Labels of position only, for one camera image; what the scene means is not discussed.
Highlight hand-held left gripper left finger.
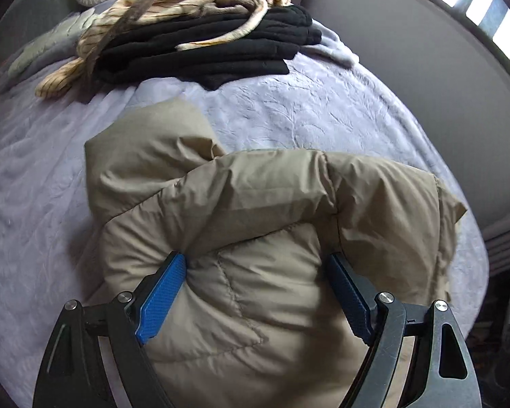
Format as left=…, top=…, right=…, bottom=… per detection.
left=32, top=252, right=188, bottom=408

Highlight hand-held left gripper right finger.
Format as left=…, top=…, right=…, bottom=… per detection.
left=324, top=252, right=483, bottom=408

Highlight beige puffer jacket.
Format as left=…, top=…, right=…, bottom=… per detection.
left=84, top=96, right=469, bottom=408

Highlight folded black clothes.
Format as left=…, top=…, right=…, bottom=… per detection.
left=93, top=4, right=324, bottom=91

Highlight lavender embossed bedspread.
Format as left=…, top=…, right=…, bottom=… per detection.
left=0, top=0, right=492, bottom=408

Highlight grey upholstered bed panel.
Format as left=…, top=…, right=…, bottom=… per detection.
left=295, top=0, right=510, bottom=231

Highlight grey leaf-shaped cushion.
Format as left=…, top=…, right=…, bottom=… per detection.
left=7, top=7, right=98, bottom=76

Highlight window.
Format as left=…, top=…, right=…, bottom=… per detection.
left=376, top=0, right=510, bottom=79

